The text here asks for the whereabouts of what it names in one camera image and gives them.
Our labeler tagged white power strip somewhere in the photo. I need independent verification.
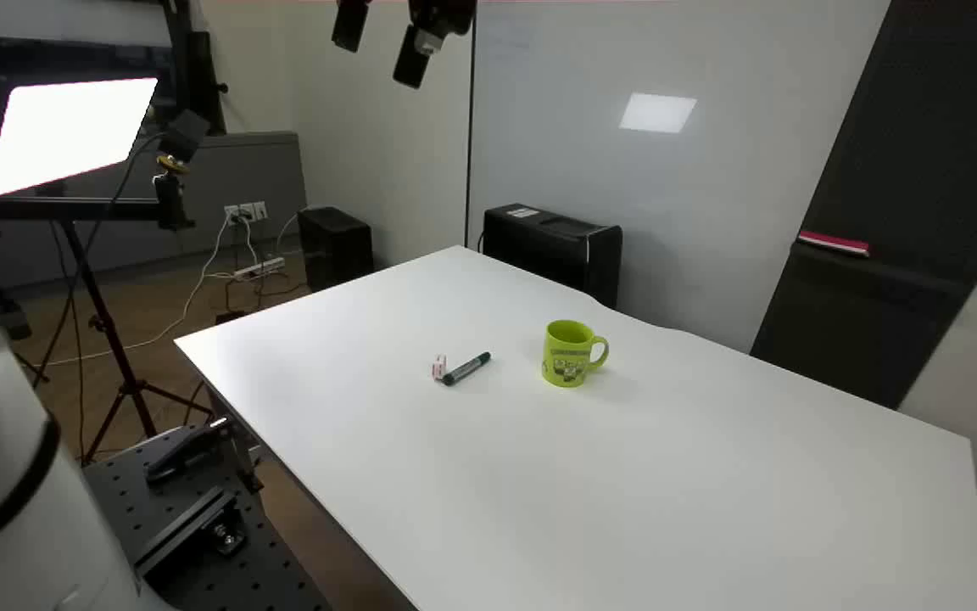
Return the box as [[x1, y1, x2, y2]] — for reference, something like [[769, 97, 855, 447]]
[[229, 255, 290, 283]]

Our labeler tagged black metal rack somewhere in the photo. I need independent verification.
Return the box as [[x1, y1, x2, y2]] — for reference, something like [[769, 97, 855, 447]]
[[160, 0, 231, 136]]

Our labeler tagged black camera on stand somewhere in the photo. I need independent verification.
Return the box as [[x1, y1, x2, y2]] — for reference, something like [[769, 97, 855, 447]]
[[149, 104, 214, 235]]

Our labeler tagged dark tall cabinet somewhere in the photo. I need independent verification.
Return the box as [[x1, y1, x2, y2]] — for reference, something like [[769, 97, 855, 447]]
[[749, 0, 977, 413]]

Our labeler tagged black clamp handle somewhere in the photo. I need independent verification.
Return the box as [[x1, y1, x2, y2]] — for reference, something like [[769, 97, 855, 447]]
[[146, 416, 233, 493]]

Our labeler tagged yellow-green mug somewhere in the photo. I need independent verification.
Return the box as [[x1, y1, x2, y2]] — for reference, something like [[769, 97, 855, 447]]
[[540, 317, 615, 389]]

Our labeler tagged studio light panel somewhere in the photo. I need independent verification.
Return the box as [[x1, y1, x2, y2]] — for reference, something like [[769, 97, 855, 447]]
[[0, 44, 171, 225]]

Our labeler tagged pink item on cabinet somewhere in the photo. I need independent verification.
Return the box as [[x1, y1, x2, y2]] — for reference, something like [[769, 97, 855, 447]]
[[794, 228, 871, 262]]

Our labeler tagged green capped marker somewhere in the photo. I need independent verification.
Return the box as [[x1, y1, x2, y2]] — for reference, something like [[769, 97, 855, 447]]
[[441, 350, 495, 389]]

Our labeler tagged white wall power outlet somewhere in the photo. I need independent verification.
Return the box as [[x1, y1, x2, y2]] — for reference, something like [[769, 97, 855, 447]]
[[221, 197, 272, 225]]

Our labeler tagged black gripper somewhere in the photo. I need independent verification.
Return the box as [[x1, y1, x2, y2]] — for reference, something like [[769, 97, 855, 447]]
[[328, 0, 477, 90]]

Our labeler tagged black mounting bracket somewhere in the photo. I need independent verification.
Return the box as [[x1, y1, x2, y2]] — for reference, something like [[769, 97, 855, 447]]
[[129, 484, 252, 570]]

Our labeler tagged large black computer tower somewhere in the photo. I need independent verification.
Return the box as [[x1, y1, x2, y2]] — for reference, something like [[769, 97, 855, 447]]
[[477, 199, 627, 312]]

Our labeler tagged grey low panel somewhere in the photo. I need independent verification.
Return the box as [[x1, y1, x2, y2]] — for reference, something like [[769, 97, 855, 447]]
[[0, 128, 310, 292]]

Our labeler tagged small black box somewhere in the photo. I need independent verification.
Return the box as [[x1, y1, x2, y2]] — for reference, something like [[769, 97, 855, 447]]
[[294, 204, 376, 292]]

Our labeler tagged black tripod light stand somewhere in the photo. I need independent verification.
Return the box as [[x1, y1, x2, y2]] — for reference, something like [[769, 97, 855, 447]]
[[9, 214, 221, 468]]

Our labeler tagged perforated metal breadboard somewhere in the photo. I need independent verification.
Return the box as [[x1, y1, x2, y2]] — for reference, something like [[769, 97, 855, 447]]
[[80, 423, 328, 611]]

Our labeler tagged white power cable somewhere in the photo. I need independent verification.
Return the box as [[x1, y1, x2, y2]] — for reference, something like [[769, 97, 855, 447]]
[[111, 214, 243, 356]]

